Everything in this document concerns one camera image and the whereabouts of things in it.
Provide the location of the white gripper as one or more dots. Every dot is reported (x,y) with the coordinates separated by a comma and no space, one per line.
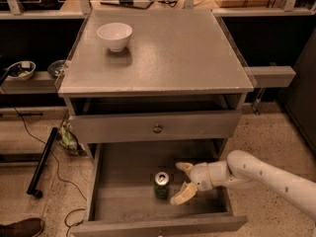
(199,176)

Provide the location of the green soda can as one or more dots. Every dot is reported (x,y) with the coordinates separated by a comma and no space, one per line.
(161,185)

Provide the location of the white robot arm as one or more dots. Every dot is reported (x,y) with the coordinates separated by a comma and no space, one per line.
(239,171)

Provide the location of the open middle drawer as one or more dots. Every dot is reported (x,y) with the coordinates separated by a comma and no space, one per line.
(122,202)

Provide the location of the round metal drawer knob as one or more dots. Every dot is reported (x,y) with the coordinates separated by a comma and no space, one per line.
(157,128)

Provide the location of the grey drawer cabinet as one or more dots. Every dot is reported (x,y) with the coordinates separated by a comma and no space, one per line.
(176,61)

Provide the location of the closed top drawer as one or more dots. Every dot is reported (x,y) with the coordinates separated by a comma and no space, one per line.
(139,127)

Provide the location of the green snack bag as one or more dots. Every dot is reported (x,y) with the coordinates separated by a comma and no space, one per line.
(69,141)

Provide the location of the black tube on floor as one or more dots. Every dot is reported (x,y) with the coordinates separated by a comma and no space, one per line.
(32,189)

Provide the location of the white ceramic bowl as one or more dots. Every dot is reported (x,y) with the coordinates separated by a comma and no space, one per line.
(115,36)

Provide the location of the brown shoe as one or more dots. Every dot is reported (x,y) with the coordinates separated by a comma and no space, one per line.
(31,227)

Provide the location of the dark bowl on shelf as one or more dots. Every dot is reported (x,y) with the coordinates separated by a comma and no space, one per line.
(56,68)

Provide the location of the white bowl with items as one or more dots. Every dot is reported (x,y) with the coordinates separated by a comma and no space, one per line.
(21,70)

